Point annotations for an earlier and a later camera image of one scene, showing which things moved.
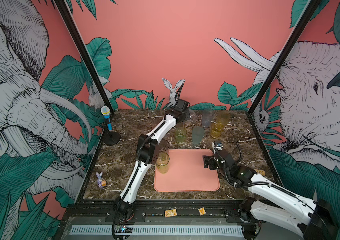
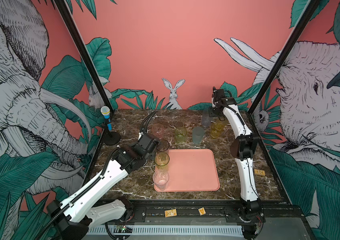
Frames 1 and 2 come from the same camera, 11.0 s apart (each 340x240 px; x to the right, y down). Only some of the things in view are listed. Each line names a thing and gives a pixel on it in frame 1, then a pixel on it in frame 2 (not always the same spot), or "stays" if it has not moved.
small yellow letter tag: x=202 y=211 stays
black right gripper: x=212 y=159 -> x=211 y=112
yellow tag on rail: x=170 y=213 stays
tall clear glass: x=192 y=113 -> x=160 y=178
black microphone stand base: x=111 y=138 stays
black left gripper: x=187 y=115 -> x=133 y=146
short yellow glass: x=216 y=129 stays
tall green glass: x=162 y=163 stays
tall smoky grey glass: x=164 y=145 stays
